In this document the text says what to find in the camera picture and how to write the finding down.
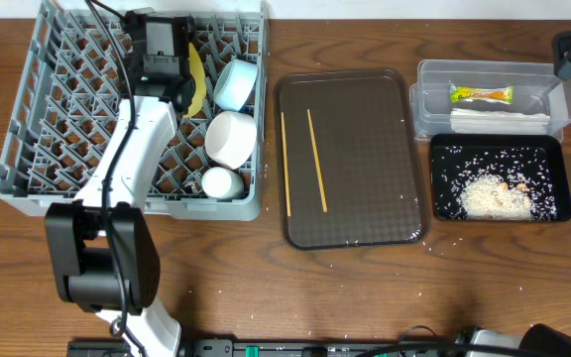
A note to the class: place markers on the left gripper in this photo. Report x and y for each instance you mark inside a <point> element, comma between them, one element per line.
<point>136,74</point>

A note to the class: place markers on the yellow round plate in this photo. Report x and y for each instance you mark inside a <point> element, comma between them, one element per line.
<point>199,78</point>

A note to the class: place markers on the light blue bowl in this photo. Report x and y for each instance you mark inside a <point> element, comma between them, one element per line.
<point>235,84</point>

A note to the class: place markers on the green orange snack wrapper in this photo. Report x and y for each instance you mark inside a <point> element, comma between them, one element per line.
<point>504,95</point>

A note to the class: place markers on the white round bowl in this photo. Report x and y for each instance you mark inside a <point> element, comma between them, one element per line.
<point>231,138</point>

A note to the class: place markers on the pale green cup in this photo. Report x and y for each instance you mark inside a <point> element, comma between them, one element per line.
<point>222,184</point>

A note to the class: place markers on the white paper napkin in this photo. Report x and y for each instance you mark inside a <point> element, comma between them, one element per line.
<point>467,121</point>

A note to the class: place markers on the leftover rice food waste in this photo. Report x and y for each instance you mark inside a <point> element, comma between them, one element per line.
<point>493,183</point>

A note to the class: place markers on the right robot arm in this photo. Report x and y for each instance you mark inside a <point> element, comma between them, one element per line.
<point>540,340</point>

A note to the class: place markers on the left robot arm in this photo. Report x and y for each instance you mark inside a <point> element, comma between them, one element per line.
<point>103,255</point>

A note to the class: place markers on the clear plastic waste bin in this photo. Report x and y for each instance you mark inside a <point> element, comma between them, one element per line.
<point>536,90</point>

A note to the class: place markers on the black waste tray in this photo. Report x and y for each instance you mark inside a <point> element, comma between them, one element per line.
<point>548,144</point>

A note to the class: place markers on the grey plastic dish rack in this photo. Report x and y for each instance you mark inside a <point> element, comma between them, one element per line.
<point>67,105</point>

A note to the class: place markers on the dark brown serving tray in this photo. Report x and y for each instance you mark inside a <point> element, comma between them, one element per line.
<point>369,159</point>

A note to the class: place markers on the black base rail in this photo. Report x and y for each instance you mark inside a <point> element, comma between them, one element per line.
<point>226,348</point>

